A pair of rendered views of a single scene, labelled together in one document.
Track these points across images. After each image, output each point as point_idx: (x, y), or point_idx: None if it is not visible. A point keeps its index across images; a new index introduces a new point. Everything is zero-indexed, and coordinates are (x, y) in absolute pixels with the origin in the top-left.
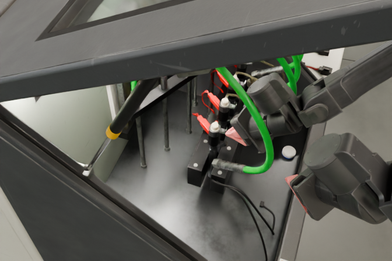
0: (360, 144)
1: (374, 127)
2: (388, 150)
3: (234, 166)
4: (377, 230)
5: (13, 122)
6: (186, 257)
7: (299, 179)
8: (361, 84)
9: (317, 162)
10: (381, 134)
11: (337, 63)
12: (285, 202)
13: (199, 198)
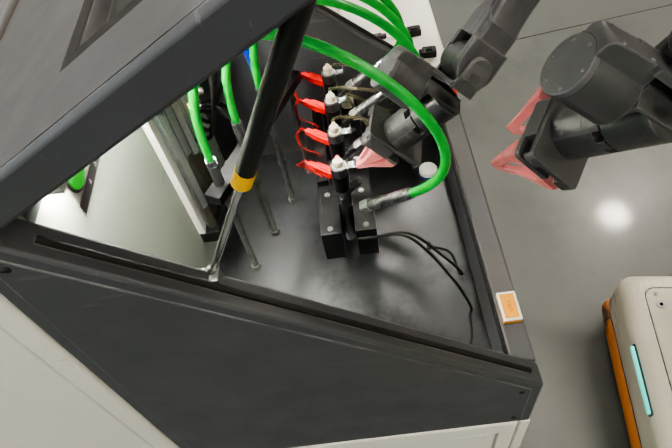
0: (619, 30)
1: (484, 123)
2: (511, 141)
3: (393, 196)
4: (543, 234)
5: (70, 243)
6: (396, 338)
7: (525, 143)
8: (517, 10)
9: (573, 81)
10: (494, 127)
11: (436, 38)
12: (455, 230)
13: (348, 274)
